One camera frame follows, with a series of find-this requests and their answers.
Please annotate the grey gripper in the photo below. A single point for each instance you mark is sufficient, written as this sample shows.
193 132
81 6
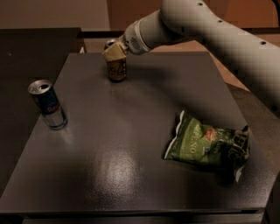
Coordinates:
131 39

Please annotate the orange soda can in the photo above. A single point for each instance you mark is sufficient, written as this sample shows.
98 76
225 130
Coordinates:
117 68

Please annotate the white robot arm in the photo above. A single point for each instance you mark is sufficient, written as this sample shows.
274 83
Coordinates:
253 61

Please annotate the blue silver redbull can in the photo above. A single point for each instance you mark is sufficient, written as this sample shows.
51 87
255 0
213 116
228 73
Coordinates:
44 95

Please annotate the green jalapeno chips bag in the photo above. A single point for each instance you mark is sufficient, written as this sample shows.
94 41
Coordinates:
206 145

